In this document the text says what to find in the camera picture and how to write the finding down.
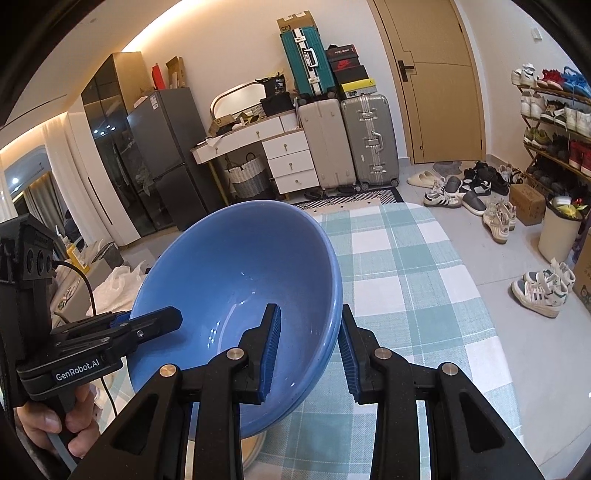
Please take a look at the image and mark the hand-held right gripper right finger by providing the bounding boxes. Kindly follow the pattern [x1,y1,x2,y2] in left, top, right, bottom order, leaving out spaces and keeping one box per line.
[337,316,546,480]

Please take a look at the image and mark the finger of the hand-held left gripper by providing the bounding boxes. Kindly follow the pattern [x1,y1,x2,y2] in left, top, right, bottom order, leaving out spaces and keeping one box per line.
[108,307,184,354]
[88,313,131,330]

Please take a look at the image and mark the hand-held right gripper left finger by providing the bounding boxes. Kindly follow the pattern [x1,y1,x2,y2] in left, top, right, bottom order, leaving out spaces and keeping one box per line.
[99,304,282,480]

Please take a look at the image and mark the cream round plate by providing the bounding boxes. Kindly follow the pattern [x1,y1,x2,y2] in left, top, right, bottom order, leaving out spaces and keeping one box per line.
[240,431,269,478]

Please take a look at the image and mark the person's left hand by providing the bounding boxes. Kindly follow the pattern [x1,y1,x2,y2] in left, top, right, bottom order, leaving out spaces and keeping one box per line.
[15,385,100,455]

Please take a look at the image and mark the white plastic bag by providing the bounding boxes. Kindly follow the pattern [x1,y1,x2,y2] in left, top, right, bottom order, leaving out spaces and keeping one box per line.
[92,261,153,319]

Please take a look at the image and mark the grey sofa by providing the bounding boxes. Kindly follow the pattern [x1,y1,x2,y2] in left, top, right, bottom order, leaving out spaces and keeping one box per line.
[48,242,125,319]

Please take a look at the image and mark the yellow bottle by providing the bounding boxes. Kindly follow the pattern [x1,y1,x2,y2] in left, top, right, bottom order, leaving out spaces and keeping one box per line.
[65,235,90,271]

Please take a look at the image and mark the white sheer curtain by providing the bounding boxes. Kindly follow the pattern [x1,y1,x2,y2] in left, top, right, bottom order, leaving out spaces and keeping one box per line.
[65,111,141,247]

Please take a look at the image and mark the black white patterned rug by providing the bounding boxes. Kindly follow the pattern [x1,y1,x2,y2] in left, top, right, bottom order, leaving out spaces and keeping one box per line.
[293,188,404,210]

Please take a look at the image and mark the woven laundry basket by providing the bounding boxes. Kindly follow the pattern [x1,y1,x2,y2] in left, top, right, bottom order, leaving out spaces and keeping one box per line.
[224,154,271,199]

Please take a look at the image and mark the grey refrigerator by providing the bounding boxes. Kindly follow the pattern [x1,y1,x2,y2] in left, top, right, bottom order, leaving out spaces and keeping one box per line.
[127,87,222,232]

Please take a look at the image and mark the dark glass cabinet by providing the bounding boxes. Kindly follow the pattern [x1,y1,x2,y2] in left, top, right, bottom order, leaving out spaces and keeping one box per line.
[81,52,158,238]

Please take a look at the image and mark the white vanity desk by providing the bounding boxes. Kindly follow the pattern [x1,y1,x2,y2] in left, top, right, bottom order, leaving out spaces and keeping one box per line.
[191,111,319,197]

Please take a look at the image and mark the white green sneaker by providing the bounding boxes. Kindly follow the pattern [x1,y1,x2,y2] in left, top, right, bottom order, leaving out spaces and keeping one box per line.
[510,272,568,319]
[524,261,578,296]

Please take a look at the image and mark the scattered loose shoes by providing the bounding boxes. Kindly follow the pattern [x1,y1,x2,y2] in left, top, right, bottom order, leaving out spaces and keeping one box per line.
[406,159,525,245]

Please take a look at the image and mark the small brown cardboard box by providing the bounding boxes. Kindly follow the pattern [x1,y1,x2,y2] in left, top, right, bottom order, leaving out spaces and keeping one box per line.
[207,115,241,137]

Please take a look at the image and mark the beige suitcase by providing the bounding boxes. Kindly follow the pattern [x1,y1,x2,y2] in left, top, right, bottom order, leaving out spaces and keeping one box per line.
[295,98,356,192]

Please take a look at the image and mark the silver suitcase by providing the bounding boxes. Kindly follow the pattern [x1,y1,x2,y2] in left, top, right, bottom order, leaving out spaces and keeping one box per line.
[341,93,402,189]

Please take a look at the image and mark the oval gold-framed mirror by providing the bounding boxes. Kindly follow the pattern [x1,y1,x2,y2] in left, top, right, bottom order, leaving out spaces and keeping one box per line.
[210,79,296,125]

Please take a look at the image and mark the plain cardboard box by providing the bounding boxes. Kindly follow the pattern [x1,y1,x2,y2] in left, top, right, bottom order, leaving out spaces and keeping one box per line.
[508,182,547,227]

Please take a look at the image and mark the white trash bin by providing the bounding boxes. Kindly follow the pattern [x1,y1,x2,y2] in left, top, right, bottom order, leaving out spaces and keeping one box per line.
[538,196,585,264]

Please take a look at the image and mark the black storage basket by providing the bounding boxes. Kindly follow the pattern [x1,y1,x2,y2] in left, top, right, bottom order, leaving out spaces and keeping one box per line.
[259,92,296,116]

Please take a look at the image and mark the open cardboard box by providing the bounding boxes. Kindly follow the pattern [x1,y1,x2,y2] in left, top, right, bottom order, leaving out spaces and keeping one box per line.
[165,56,188,89]

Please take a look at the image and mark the black printed bag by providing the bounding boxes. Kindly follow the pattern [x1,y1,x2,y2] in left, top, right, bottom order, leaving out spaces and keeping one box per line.
[262,74,289,97]

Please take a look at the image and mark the yellow black box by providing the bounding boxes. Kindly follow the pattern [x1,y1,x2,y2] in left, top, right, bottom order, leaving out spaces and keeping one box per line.
[339,78,377,99]

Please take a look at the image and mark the tan wooden door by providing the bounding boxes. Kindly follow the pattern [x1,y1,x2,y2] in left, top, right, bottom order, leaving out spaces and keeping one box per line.
[372,0,488,164]

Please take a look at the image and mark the plain black box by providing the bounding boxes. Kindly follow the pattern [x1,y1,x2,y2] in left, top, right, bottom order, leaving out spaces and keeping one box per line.
[333,66,370,86]

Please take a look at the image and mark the wooden shoe rack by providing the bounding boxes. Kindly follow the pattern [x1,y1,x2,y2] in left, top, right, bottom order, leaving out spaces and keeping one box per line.
[512,65,591,204]

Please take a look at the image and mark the red black shoe box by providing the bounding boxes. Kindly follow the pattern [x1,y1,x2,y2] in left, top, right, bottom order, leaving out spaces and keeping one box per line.
[330,58,365,75]

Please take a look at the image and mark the teal suitcase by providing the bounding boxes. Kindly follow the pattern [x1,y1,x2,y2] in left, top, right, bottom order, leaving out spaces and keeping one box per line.
[280,27,338,100]

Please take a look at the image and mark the shoe rack with shoes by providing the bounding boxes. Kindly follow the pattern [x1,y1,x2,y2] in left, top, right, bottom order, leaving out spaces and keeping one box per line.
[512,65,591,199]

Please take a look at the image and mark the tall cardboard box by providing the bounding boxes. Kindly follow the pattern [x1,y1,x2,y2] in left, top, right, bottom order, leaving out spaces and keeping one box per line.
[277,11,319,34]

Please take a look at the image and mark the black cable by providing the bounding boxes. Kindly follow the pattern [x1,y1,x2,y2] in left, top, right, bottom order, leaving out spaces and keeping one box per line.
[53,260,116,416]

